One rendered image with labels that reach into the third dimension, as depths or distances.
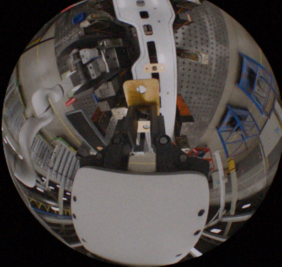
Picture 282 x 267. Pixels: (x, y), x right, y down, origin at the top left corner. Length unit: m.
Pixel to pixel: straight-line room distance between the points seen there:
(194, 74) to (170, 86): 0.39
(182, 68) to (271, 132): 7.59
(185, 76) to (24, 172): 1.06
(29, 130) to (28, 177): 0.19
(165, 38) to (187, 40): 0.37
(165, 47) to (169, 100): 0.25
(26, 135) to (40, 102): 0.20
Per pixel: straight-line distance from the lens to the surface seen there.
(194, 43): 0.76
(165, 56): 0.39
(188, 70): 0.75
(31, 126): 0.50
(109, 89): 0.36
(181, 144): 0.76
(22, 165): 0.45
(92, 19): 0.37
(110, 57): 0.45
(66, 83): 0.71
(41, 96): 0.58
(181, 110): 0.62
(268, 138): 7.91
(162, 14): 0.43
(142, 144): 0.76
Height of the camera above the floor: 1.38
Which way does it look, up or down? 42 degrees down
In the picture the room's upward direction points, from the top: 175 degrees counter-clockwise
